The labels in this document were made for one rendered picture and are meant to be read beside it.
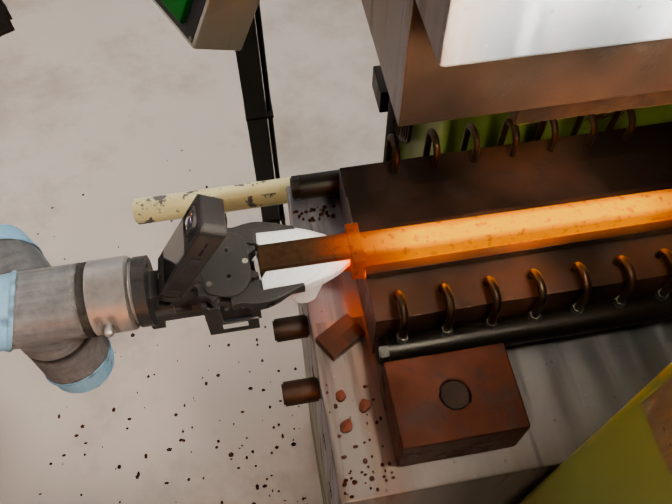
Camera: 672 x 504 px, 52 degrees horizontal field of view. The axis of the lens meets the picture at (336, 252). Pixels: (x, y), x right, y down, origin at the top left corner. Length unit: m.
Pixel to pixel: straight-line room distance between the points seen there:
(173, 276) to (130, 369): 1.14
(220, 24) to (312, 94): 1.28
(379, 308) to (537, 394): 0.19
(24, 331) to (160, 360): 1.08
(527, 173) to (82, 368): 0.53
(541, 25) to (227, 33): 0.68
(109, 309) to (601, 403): 0.50
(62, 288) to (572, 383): 0.52
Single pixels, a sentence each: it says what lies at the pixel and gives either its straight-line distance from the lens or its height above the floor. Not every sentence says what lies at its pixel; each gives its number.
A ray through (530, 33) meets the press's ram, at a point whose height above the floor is 1.38.
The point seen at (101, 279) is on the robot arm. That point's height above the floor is 1.02.
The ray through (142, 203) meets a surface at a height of 0.64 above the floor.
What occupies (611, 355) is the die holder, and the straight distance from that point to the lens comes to 0.79.
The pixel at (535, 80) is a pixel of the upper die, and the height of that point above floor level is 1.30.
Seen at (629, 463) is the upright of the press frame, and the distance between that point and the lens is 0.55.
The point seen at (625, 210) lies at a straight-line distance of 0.77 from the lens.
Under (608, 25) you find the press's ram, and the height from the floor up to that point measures 1.38.
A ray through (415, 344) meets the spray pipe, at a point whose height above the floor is 0.97.
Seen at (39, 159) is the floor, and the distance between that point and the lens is 2.23.
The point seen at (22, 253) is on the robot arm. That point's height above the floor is 0.92.
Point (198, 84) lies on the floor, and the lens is 2.29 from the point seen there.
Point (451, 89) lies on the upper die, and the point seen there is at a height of 1.30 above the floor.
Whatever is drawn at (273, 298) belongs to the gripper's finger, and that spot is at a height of 1.01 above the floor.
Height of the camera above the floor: 1.60
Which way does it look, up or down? 59 degrees down
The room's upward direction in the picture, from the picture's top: straight up
